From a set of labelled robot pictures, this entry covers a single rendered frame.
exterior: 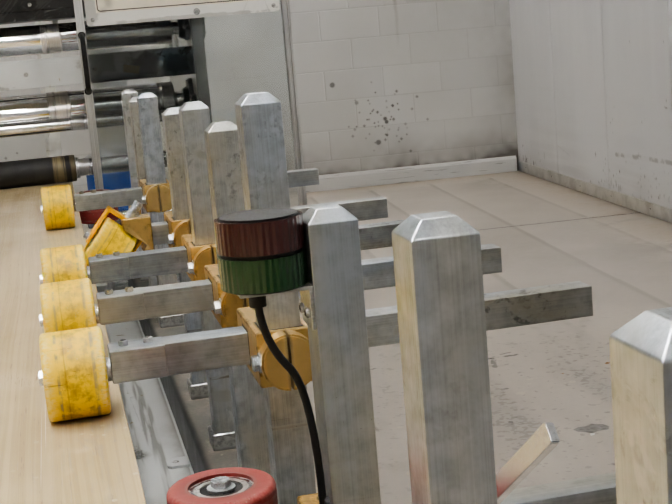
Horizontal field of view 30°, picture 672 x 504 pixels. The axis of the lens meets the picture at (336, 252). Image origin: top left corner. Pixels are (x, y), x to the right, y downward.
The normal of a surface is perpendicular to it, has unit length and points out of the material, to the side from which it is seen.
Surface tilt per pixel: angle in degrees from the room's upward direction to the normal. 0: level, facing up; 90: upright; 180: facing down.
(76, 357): 53
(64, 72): 90
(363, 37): 90
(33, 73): 90
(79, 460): 0
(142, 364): 90
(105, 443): 0
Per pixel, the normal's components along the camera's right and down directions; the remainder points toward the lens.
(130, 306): 0.22, 0.15
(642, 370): -0.97, 0.12
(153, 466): -0.08, -0.98
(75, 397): 0.24, 0.38
